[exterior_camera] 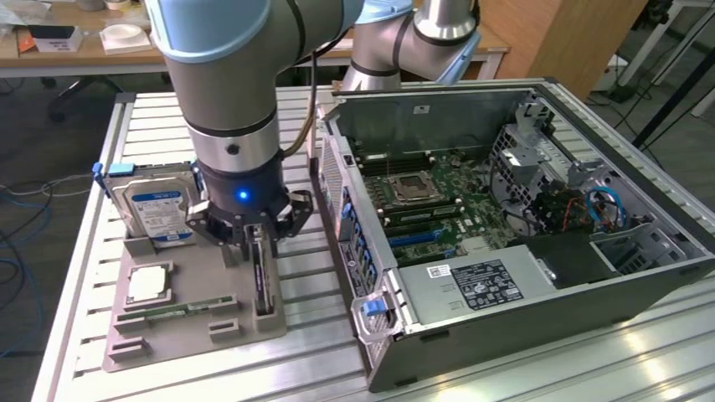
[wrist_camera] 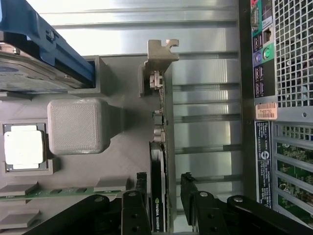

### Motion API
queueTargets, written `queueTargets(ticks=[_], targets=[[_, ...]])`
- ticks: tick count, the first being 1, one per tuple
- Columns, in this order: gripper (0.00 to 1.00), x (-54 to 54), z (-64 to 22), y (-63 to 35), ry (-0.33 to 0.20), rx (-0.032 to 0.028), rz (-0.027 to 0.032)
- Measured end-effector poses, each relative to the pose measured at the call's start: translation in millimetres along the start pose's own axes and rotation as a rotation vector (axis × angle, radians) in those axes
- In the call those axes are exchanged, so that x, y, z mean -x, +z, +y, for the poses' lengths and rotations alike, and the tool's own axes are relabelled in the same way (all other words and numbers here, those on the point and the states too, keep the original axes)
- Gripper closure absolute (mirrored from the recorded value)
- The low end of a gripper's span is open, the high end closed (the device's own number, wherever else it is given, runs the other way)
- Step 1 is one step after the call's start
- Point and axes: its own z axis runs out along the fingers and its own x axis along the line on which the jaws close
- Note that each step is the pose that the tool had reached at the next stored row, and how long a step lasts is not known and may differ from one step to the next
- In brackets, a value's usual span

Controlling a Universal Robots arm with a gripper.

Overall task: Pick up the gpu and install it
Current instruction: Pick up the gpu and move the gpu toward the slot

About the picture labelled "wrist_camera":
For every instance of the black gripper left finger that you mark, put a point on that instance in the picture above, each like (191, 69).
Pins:
(137, 215)

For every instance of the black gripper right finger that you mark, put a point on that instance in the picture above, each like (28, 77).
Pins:
(203, 215)

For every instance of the green RAM stick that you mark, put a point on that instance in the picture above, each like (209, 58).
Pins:
(61, 193)

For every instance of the grey printed parts rack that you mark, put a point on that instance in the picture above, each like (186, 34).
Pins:
(78, 127)

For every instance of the silver CPU chip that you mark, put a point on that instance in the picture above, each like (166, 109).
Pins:
(24, 147)

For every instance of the grey open PC case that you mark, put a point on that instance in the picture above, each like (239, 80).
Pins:
(247, 73)

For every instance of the blue disk caddy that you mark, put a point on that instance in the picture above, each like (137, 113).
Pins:
(61, 56)

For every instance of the silver hard disk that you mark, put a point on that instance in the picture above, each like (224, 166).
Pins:
(24, 73)

